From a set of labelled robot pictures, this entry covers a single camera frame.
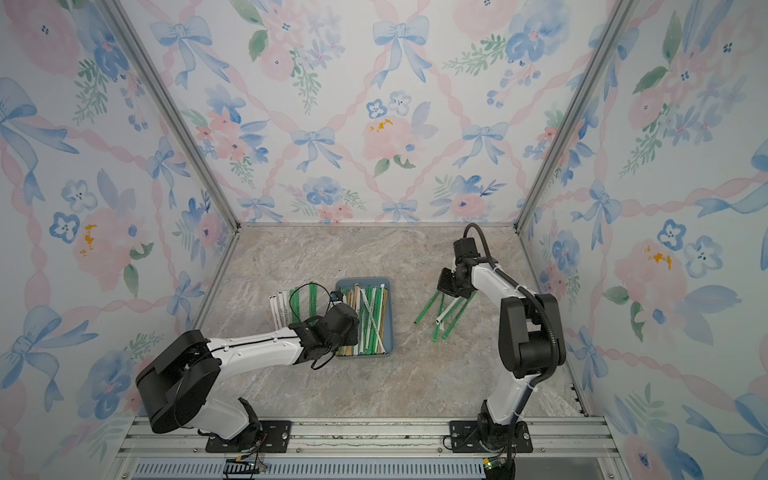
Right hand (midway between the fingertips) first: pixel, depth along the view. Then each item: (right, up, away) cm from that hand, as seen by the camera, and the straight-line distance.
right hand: (445, 286), depth 96 cm
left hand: (-27, -11, -7) cm, 30 cm away
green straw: (-22, -10, -3) cm, 24 cm away
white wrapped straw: (-54, -8, 0) cm, 55 cm away
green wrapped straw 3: (+4, -9, -1) cm, 10 cm away
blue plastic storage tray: (-34, 0, +4) cm, 34 cm away
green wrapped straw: (-43, -5, +4) cm, 44 cm away
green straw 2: (-4, -14, -6) cm, 16 cm away
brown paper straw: (-20, -9, -1) cm, 21 cm away
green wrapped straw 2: (-49, -6, +2) cm, 49 cm away
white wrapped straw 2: (-53, -8, +1) cm, 53 cm away
